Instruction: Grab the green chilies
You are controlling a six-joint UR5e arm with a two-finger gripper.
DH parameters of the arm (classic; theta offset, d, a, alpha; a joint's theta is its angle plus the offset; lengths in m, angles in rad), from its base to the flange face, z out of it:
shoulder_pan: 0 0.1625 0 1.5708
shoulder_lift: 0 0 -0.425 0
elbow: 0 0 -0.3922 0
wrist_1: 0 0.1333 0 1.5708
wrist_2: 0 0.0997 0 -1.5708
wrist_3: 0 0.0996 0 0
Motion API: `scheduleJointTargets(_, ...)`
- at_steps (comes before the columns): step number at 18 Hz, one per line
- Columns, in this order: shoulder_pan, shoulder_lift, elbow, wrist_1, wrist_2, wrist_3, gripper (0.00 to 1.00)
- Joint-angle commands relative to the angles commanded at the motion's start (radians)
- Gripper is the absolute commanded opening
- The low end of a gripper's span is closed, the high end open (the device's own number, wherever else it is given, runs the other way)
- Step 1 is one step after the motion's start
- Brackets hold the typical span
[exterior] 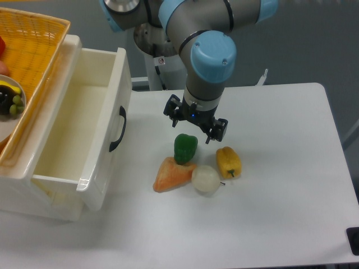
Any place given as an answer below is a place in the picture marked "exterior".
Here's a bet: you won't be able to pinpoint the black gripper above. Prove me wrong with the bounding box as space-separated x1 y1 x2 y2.
163 94 228 144

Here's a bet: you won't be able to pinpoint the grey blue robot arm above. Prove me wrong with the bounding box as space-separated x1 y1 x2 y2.
100 1 279 141

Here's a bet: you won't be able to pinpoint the green bell pepper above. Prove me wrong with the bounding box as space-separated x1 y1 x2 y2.
174 133 198 165

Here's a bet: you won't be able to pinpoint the yellow bell pepper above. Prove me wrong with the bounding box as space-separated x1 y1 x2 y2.
216 146 242 179

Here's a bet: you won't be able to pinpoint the orange carrot piece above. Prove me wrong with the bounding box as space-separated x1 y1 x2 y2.
153 157 197 193

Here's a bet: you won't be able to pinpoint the white onion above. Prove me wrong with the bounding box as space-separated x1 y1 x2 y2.
191 165 225 193

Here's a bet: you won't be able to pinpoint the white open drawer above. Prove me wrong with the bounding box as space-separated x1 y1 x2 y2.
34 48 132 211

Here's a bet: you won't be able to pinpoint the green olives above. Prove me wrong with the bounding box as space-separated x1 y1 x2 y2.
10 95 25 116

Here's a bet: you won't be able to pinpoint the yellow banana piece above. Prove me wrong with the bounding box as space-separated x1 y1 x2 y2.
0 80 22 95

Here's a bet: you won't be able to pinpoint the yellow woven basket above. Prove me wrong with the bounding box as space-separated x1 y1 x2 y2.
1 7 71 163

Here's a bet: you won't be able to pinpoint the white plate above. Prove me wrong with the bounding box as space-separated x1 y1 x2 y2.
1 75 27 145

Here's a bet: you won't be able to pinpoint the black food item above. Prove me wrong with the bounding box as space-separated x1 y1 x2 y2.
0 85 15 115

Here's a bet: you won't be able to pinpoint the white drawer cabinet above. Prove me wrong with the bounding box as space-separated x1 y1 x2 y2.
1 35 84 221

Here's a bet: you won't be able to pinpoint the black table corner object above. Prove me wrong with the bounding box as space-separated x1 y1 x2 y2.
346 227 359 256

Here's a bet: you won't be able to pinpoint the red pepper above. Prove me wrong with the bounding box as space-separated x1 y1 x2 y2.
0 36 6 57

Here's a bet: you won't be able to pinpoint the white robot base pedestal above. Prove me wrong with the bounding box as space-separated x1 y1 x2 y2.
134 23 187 91

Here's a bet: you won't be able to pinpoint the black drawer handle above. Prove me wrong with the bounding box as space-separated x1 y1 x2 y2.
109 106 127 152

